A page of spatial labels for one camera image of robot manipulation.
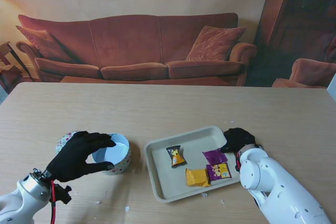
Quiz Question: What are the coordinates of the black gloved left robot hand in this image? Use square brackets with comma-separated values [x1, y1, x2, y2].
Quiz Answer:
[46, 130, 117, 183]

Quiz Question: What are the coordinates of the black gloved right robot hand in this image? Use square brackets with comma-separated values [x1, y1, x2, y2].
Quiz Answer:
[219, 127, 257, 154]

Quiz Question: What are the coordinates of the round polka dot box lid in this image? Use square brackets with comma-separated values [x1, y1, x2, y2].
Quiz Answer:
[55, 130, 79, 156]

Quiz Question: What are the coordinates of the plain purple cookie packet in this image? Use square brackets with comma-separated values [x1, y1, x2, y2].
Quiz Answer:
[202, 148, 228, 166]

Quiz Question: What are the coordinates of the purple cookie packet yellow print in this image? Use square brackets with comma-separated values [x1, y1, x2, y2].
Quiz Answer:
[206, 163, 233, 182]

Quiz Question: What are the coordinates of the round polka dot cookie box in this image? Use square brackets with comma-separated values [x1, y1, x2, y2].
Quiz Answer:
[90, 133, 132, 176]

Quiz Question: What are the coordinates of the black and orange cookie packet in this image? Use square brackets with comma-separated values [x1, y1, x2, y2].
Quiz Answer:
[165, 145, 186, 169]

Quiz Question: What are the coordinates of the beige rectangular tray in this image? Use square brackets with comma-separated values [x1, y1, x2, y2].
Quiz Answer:
[143, 125, 241, 204]

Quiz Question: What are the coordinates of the red brown armchair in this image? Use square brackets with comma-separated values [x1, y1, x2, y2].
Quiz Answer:
[271, 58, 336, 89]

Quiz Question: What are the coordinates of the patterned red sofa cushion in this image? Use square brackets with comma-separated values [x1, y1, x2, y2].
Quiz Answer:
[185, 26, 247, 61]

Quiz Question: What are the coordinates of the plain red sofa cushion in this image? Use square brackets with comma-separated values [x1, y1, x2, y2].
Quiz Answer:
[16, 26, 71, 61]

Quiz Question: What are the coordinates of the wooden side chair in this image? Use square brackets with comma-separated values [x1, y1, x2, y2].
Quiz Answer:
[0, 41, 35, 88]

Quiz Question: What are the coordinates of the red brown sofa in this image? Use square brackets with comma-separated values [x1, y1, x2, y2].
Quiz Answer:
[16, 13, 258, 87]

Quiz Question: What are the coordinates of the dark wooden cabinet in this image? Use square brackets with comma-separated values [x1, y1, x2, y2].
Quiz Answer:
[258, 0, 336, 62]

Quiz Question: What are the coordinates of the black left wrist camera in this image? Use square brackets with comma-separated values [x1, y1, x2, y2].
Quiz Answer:
[54, 184, 73, 205]

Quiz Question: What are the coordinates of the red black left arm cable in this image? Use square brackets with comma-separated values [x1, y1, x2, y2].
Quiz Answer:
[49, 179, 57, 224]

